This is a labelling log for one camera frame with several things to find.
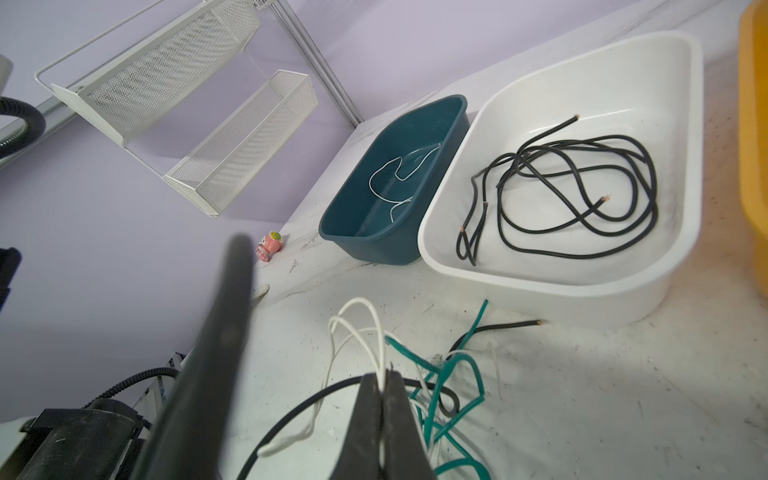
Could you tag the white plastic bin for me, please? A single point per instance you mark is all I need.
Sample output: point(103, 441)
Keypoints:
point(577, 191)

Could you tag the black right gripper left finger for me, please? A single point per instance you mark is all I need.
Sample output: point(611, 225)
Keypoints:
point(359, 457)

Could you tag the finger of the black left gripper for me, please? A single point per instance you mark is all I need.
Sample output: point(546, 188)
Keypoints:
point(187, 440)

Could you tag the yellow plastic bin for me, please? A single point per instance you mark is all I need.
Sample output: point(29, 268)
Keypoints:
point(752, 131)

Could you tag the teal plastic bin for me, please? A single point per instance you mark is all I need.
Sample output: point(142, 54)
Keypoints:
point(376, 214)

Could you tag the white rubber glove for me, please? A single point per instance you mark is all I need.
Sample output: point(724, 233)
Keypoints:
point(259, 292)

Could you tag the pink toy figure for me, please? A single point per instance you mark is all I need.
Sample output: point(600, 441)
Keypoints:
point(268, 246)

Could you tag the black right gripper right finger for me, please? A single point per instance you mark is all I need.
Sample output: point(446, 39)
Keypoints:
point(404, 456)

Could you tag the white mesh two-tier shelf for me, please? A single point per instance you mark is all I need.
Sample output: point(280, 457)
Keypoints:
point(189, 102)

